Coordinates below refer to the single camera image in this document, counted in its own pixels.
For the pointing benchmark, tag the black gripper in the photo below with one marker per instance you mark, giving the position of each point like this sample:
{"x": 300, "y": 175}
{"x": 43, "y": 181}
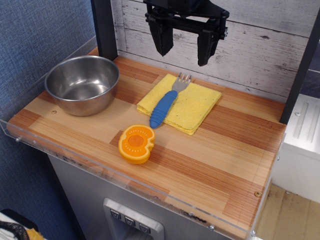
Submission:
{"x": 201, "y": 17}

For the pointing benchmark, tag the orange toy vegetable slice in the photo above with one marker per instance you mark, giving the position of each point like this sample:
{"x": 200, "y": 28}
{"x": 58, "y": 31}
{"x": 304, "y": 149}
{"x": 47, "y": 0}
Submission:
{"x": 136, "y": 143}

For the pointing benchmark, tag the silver metal bowl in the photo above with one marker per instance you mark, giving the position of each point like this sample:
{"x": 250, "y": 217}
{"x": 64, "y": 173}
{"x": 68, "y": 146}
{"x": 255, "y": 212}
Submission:
{"x": 84, "y": 85}

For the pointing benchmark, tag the yellow folded cloth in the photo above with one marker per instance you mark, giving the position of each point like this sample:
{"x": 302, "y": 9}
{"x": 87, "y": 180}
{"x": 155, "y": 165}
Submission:
{"x": 189, "y": 109}

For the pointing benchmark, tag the white side unit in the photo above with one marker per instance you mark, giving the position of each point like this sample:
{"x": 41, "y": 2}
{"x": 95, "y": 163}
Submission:
{"x": 297, "y": 166}

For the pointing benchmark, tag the clear acrylic table guard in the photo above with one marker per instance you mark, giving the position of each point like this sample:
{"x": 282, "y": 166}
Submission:
{"x": 218, "y": 174}

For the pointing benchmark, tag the silver toy fridge cabinet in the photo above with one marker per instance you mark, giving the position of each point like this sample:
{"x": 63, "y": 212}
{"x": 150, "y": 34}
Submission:
{"x": 87, "y": 187}

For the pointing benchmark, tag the grey dispenser button panel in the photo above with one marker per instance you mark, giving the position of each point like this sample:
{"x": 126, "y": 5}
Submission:
{"x": 127, "y": 224}

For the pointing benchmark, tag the black and yellow object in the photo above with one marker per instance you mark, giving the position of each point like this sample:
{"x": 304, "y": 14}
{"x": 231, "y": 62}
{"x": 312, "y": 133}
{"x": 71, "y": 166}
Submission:
{"x": 14, "y": 226}

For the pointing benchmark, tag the blue handled metal fork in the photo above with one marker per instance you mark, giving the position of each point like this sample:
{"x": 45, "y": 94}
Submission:
{"x": 162, "y": 108}

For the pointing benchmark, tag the black left vertical post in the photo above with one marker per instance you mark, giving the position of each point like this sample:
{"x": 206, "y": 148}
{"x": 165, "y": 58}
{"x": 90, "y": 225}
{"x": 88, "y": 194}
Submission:
{"x": 104, "y": 28}

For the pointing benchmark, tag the black vertical post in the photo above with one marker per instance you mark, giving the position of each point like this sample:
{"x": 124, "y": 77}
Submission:
{"x": 104, "y": 28}
{"x": 302, "y": 71}

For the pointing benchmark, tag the black right vertical post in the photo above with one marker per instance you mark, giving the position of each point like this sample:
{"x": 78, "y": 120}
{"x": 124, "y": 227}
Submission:
{"x": 302, "y": 71}

